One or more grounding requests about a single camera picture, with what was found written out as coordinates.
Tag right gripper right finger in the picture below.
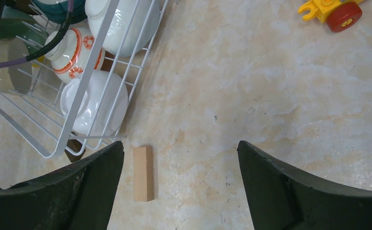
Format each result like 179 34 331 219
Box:
237 140 372 230

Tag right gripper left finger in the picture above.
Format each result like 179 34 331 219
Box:
0 141 125 230

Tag blue bowl white dots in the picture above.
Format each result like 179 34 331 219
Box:
32 0 87 24

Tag celadon green bowl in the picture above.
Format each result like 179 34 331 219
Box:
0 6 48 54

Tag dark brown wooden block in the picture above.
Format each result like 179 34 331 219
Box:
64 139 85 163

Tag light wooden block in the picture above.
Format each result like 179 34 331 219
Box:
133 146 154 202

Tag white bowl front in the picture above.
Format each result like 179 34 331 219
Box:
72 70 128 136

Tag beige ceramic mug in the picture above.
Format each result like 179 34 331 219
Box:
0 38 33 95

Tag white bowl orange pattern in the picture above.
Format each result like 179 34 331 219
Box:
45 27 95 84

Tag plain white bowl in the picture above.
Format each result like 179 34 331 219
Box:
85 0 160 57

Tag colourful toy brick car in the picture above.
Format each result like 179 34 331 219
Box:
297 0 364 33

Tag white wire dish rack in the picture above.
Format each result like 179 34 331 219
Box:
0 0 168 159

